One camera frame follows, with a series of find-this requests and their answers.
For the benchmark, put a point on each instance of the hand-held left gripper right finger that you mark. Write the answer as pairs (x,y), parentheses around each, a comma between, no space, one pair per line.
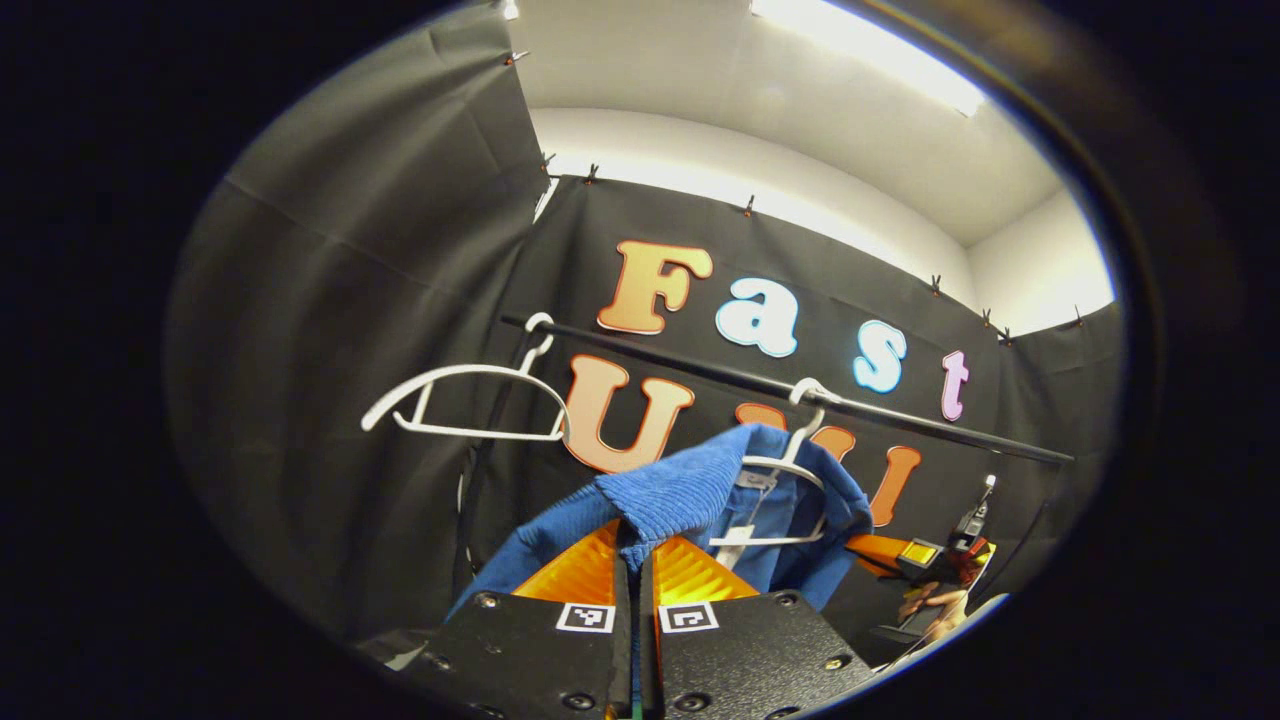
(648,650)

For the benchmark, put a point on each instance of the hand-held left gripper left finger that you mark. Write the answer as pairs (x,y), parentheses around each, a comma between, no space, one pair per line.
(621,650)

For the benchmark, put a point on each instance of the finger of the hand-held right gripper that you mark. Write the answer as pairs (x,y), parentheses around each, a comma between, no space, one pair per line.
(880,552)

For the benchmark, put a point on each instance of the white hanger with trouser bar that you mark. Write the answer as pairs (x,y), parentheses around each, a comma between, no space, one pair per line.
(808,432)
(470,368)

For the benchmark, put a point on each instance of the black clothes rack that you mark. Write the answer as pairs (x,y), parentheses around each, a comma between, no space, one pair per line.
(700,369)

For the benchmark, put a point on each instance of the row of backdrop clips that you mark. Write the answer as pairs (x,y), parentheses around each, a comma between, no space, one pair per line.
(748,207)

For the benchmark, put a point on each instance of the black backdrop cloth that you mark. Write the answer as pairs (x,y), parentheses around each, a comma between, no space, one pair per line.
(350,300)

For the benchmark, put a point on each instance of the large ceiling light panel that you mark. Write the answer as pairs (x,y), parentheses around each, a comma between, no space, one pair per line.
(880,50)

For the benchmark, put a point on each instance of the small ceiling light panel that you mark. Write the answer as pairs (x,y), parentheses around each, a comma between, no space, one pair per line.
(508,8)

